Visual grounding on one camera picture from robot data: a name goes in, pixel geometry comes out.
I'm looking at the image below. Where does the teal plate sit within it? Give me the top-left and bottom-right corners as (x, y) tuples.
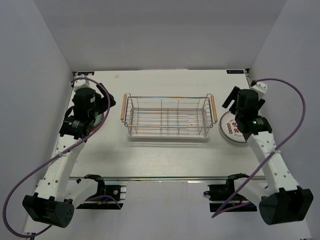
(94, 113), (104, 127)

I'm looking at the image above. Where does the white plate front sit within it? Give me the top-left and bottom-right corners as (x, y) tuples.
(219, 109), (245, 144)

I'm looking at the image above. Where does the orange plate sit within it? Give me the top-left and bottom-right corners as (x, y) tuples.
(92, 118), (105, 133)

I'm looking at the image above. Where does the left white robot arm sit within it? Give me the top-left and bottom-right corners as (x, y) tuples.
(22, 83), (116, 228)

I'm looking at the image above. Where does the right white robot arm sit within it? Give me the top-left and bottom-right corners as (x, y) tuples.
(222, 86), (314, 225)

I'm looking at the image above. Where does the black corner label right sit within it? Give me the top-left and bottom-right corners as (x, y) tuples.
(226, 69), (245, 74)

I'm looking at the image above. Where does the black corner label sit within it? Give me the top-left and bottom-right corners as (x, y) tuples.
(77, 71), (95, 76)
(226, 69), (245, 74)

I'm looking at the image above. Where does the black corner label left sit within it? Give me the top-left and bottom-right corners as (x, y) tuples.
(77, 71), (95, 76)

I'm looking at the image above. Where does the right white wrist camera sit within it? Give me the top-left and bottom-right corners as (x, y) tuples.
(250, 80), (268, 99)

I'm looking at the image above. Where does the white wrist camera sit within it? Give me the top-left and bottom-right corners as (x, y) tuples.
(69, 76), (97, 92)
(250, 80), (268, 99)

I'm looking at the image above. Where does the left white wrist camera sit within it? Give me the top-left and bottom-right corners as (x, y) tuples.
(69, 76), (97, 92)

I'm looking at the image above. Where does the metal wire dish rack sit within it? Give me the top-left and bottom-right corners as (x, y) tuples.
(120, 93), (218, 133)

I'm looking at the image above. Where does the aluminium front rail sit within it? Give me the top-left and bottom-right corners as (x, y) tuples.
(68, 175), (266, 183)

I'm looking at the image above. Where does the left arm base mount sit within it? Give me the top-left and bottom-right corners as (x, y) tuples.
(76, 174), (126, 210)

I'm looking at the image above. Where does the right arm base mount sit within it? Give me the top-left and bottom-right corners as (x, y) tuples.
(203, 173), (257, 213)

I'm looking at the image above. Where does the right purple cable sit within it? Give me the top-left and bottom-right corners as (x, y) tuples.
(211, 77), (306, 219)

